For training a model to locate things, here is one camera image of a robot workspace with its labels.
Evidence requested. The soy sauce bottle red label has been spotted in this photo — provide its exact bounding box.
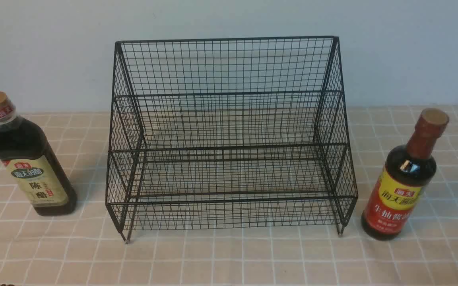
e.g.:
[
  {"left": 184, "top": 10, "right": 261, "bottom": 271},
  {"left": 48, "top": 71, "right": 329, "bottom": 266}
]
[{"left": 361, "top": 108, "right": 450, "bottom": 241}]

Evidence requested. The vinegar bottle with gold cap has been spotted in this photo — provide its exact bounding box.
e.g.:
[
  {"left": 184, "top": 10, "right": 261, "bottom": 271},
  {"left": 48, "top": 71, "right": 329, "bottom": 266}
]
[{"left": 0, "top": 92, "right": 78, "bottom": 216}]

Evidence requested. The pink checkered tablecloth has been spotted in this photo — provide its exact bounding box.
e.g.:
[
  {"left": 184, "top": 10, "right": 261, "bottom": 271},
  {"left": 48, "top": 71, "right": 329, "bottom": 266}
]
[{"left": 0, "top": 105, "right": 458, "bottom": 286}]

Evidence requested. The black wire mesh rack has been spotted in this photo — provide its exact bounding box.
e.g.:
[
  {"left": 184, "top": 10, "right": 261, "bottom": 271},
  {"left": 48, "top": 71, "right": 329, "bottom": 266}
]
[{"left": 105, "top": 36, "right": 358, "bottom": 242}]

